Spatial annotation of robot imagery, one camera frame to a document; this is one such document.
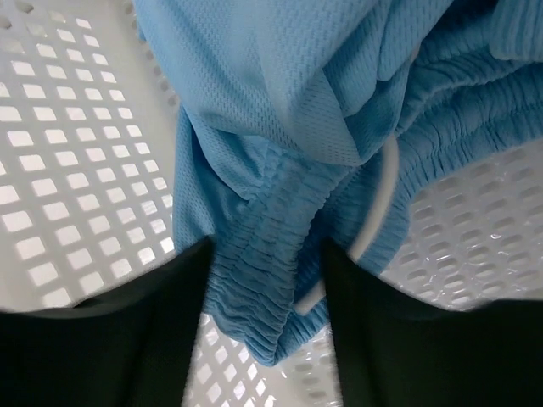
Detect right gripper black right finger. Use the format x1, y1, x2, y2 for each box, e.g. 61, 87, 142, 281
321, 242, 542, 406

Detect white perforated plastic basket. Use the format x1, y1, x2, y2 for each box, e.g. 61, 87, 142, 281
1, 1, 542, 406

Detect light blue mesh shorts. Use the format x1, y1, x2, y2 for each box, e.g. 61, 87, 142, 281
134, 1, 542, 366

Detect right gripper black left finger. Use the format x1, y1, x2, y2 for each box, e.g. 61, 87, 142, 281
1, 237, 215, 406

